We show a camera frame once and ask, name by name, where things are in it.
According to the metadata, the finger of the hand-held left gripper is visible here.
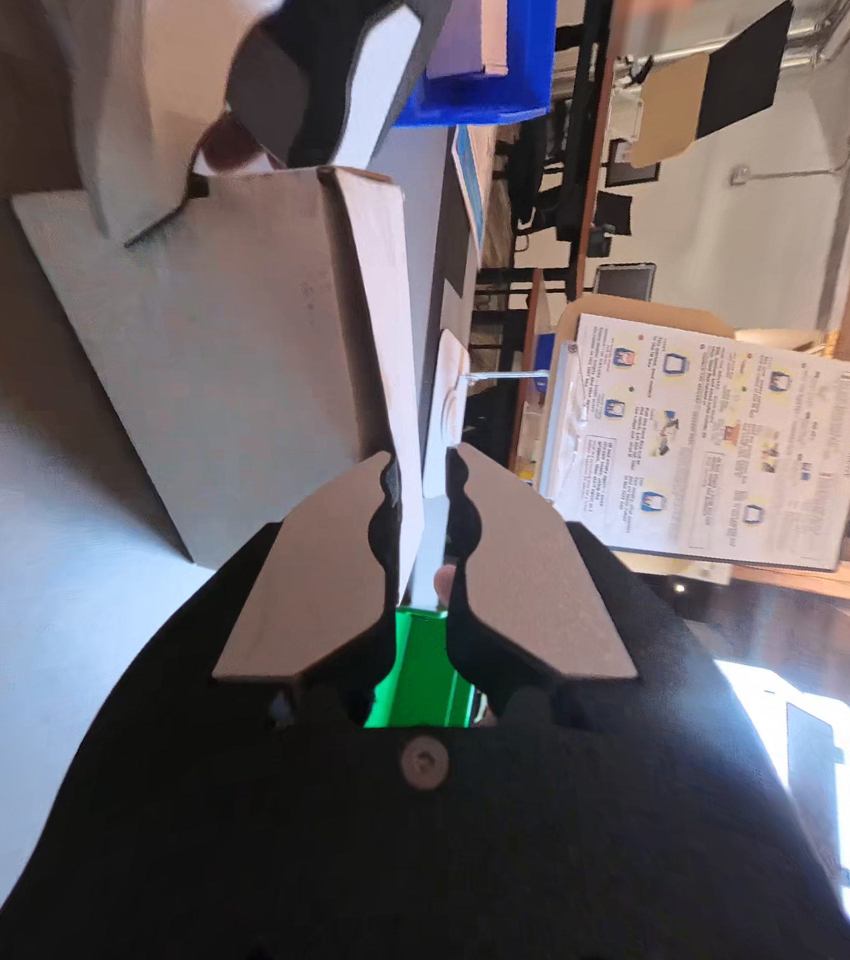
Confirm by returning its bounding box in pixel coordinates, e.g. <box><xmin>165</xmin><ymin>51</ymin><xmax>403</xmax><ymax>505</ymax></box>
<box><xmin>226</xmin><ymin>0</ymin><xmax>456</xmax><ymax>170</ymax></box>
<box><xmin>42</xmin><ymin>0</ymin><xmax>283</xmax><ymax>247</ymax></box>

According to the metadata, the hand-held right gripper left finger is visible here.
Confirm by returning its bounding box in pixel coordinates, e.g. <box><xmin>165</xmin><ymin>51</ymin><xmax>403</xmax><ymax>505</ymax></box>
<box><xmin>212</xmin><ymin>452</ymin><xmax>401</xmax><ymax>688</ymax></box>

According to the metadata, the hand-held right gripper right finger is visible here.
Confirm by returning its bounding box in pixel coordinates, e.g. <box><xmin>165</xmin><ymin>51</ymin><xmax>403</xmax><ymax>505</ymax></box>
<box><xmin>445</xmin><ymin>442</ymin><xmax>639</xmax><ymax>696</ymax></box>

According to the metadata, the white cardboard box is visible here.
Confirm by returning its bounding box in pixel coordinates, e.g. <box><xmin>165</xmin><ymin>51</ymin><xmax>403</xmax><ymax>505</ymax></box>
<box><xmin>11</xmin><ymin>166</ymin><xmax>426</xmax><ymax>573</ymax></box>

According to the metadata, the pale lavender box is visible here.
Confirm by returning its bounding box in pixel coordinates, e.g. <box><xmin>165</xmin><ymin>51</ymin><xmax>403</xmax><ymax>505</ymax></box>
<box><xmin>425</xmin><ymin>0</ymin><xmax>510</xmax><ymax>80</ymax></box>

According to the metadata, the green plastic bin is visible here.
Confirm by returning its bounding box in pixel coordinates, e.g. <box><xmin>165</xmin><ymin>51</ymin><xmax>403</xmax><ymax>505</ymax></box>
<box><xmin>363</xmin><ymin>607</ymin><xmax>489</xmax><ymax>729</ymax></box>

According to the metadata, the blue plastic bin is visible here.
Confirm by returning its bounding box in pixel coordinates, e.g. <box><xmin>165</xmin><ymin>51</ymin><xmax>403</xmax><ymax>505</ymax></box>
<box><xmin>392</xmin><ymin>0</ymin><xmax>557</xmax><ymax>129</ymax></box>

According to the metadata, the blue-edged flat pad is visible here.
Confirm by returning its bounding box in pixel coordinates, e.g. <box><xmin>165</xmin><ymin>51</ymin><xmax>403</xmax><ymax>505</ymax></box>
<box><xmin>451</xmin><ymin>123</ymin><xmax>498</xmax><ymax>265</ymax></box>

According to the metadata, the printed instruction sheet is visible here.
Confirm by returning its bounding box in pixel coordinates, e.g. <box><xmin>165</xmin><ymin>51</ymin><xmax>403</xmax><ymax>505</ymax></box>
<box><xmin>537</xmin><ymin>313</ymin><xmax>850</xmax><ymax>573</ymax></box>

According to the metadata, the small dark monitor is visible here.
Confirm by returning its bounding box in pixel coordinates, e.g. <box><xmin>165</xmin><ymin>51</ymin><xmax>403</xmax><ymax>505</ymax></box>
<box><xmin>593</xmin><ymin>262</ymin><xmax>657</xmax><ymax>298</ymax></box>

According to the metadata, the brown and black cardboard panel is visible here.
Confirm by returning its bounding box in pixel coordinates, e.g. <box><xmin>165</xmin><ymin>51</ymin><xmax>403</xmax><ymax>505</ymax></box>
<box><xmin>627</xmin><ymin>0</ymin><xmax>797</xmax><ymax>170</ymax></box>

